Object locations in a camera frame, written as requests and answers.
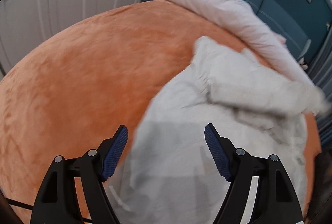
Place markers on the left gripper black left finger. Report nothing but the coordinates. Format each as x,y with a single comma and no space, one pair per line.
57,200

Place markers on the cream quilted puffer jacket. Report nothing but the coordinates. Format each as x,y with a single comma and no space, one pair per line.
169,176

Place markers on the orange velvet bed cover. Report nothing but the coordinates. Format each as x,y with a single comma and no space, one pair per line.
77,87

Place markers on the grey striped curtain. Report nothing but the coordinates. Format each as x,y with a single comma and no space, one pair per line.
320,73

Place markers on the pale pink rolled duvet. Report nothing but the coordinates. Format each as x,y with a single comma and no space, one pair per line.
237,17

